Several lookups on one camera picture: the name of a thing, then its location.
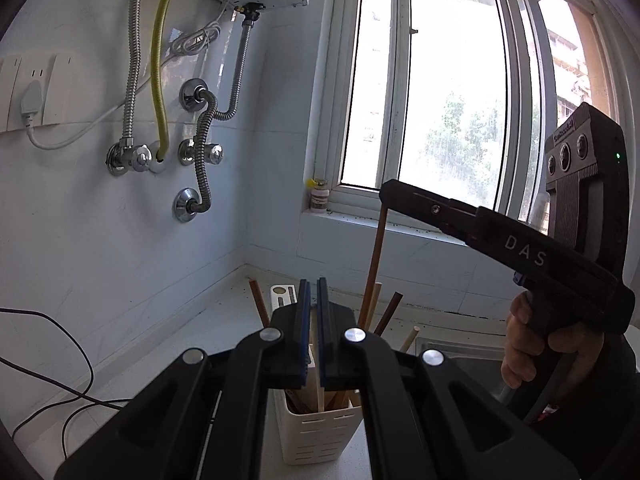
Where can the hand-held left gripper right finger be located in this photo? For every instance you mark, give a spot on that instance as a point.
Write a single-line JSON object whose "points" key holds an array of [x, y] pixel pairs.
{"points": [[323, 340]]}

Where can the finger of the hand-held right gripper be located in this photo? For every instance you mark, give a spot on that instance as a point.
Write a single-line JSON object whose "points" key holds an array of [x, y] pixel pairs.
{"points": [[425, 207]]}

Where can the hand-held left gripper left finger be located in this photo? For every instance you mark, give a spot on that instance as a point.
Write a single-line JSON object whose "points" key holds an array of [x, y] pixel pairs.
{"points": [[304, 340]]}

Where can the dark brown chopstick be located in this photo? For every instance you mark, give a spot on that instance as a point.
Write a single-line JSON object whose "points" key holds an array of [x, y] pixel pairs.
{"points": [[259, 305], [389, 311]]}

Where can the light wooden chopstick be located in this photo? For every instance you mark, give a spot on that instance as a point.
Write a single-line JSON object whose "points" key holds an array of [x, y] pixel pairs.
{"points": [[411, 340], [377, 305]]}

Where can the orange-brown chopstick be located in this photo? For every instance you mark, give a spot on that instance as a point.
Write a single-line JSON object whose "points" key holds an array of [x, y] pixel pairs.
{"points": [[376, 260]]}

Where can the white plastic utensil holder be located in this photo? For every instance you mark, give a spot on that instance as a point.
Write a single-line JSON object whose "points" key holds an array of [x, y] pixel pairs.
{"points": [[320, 435]]}

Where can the person's right forearm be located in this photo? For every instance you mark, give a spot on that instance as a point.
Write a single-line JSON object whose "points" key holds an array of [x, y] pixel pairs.
{"points": [[605, 410]]}

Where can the person's right hand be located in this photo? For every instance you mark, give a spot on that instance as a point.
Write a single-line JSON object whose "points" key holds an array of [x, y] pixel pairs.
{"points": [[520, 345]]}

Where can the white plastic bottle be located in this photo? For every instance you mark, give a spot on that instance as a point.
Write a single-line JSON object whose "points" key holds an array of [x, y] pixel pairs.
{"points": [[540, 210]]}

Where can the small bottle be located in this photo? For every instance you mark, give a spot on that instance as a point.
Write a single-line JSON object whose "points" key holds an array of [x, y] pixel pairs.
{"points": [[319, 199]]}

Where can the window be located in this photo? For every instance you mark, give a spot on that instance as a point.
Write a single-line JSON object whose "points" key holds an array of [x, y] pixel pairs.
{"points": [[450, 85]]}

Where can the stainless steel sink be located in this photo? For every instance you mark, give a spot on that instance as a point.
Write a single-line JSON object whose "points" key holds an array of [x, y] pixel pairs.
{"points": [[465, 352]]}

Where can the chrome angle valve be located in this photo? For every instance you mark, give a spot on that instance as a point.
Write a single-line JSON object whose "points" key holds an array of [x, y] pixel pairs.
{"points": [[125, 157], [200, 152]]}

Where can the brass valve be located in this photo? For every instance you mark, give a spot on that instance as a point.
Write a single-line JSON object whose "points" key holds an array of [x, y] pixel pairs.
{"points": [[250, 10]]}

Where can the white plug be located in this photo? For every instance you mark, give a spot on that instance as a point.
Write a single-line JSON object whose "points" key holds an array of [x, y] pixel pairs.
{"points": [[32, 102]]}

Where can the chrome wall flange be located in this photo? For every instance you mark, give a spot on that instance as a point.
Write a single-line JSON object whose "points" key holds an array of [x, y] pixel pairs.
{"points": [[184, 206], [190, 94]]}

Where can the white wall socket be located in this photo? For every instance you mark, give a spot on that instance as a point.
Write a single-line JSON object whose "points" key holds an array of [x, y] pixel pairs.
{"points": [[50, 90]]}

